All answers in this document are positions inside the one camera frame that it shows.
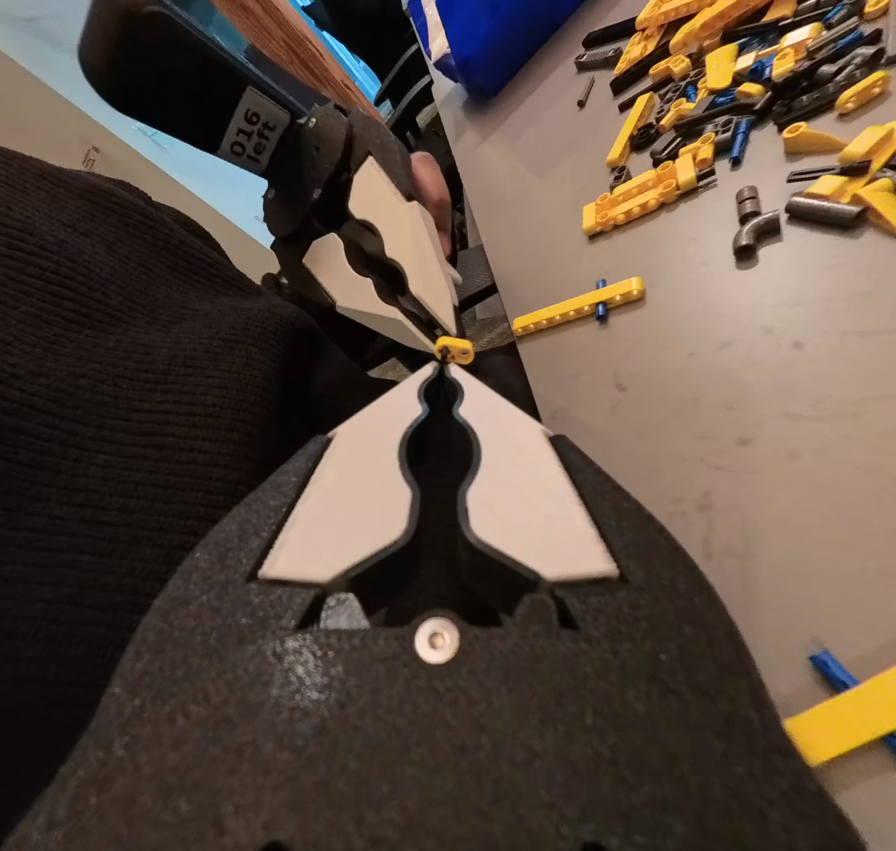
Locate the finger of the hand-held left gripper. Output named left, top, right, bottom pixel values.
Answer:
left=302, top=231, right=438, bottom=356
left=345, top=157, right=464, bottom=340

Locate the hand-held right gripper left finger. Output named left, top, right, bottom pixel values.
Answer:
left=258, top=363, right=441, bottom=614

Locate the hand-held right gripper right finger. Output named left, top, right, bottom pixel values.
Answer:
left=444, top=363, right=622, bottom=610

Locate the yellow holed beam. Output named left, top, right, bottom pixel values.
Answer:
left=512, top=277, right=645, bottom=337
left=784, top=669, right=896, bottom=768

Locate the grey elbow pipe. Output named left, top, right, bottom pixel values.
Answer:
left=733, top=209, right=782, bottom=258

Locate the person's left hand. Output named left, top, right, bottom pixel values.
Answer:
left=409, top=151, right=456, bottom=257

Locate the wooden pillar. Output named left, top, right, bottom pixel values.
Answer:
left=168, top=0, right=385, bottom=123

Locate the person's black sweater torso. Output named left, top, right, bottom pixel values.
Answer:
left=0, top=147, right=421, bottom=827

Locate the yellow brick assembly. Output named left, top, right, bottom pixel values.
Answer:
left=582, top=154, right=716, bottom=236

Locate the blue storage bin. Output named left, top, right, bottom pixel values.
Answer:
left=408, top=0, right=625, bottom=98

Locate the long black beam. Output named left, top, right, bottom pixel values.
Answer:
left=582, top=17, right=639, bottom=50

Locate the pile of yellow grey bricks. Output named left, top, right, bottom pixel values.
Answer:
left=574, top=0, right=896, bottom=260

